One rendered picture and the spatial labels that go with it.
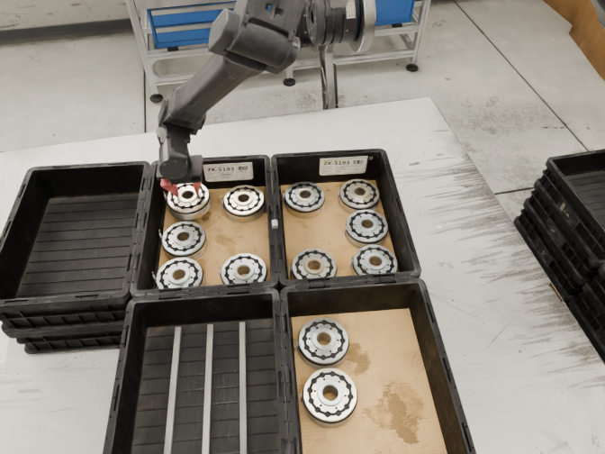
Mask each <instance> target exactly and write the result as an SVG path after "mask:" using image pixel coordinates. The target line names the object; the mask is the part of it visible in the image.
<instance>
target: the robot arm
mask: <svg viewBox="0 0 605 454"><path fill-rule="evenodd" d="M304 2H305V0H237V3H236V5H235V7H234V10H233V12H232V11H231V10H228V9H226V8H225V9H223V11H222V12H221V14H220V15H219V16H218V17H217V19H216V20H215V21H214V22H213V24H212V27H211V31H210V36H209V43H208V51H210V52H212V53H213V54H212V55H211V57H210V58H208V60H207V61H206V62H205V63H204V64H203V65H202V66H201V67H200V69H199V70H198V71H197V72H196V73H195V74H194V75H193V76H192V77H191V79H190V80H189V81H188V82H187V83H186V84H184V85H183V86H179V87H177V88H176V90H175V89H172V91H171V92H170V93H169V94H168V95H167V98H164V100H163V103H162V105H161V108H160V111H159V113H158V128H157V129H156V134H157V137H158V142H159V145H160V146H159V149H158V167H157V174H156V177H157V180H158V181H159V180H160V179H161V183H160V184H161V187H163V188H165V189H166V190H167V191H169V192H170V193H172V194H173V195H174V196H175V197H178V189H177V185H176V184H190V183H193V186H194V191H195V192H196V195H197V196H199V189H200V186H201V184H202V177H203V156H202V155H190V153H189V150H188V147H187V143H190V141H191V137H190V135H195V136H196V134H197V132H198V130H201V129H202V128H203V125H204V122H205V119H206V112H207V111H209V110H210V109H211V108H212V107H213V106H215V105H216V104H217V103H219V102H220V101H221V100H222V98H224V97H225V96H226V95H228V94H229V93H230V92H231V91H232V90H234V89H235V88H236V87H237V86H239V85H240V84H241V83H243V82H244V81H245V80H247V79H249V78H250V77H255V76H258V75H260V74H261V73H263V72H264V71H267V72H270V73H273V74H275V75H278V74H280V73H281V72H283V71H284V70H285V69H287V68H288V67H290V66H291V65H292V64H293V63H294V62H295V60H296V58H298V54H299V50H300V45H301V42H300V38H298V37H295V34H296V31H297V27H298V24H299V21H300V18H301V14H302V11H303V6H304ZM269 5H271V6H270V10H269V11H268V10H267V9H268V6H269ZM172 185H173V186H172Z"/></svg>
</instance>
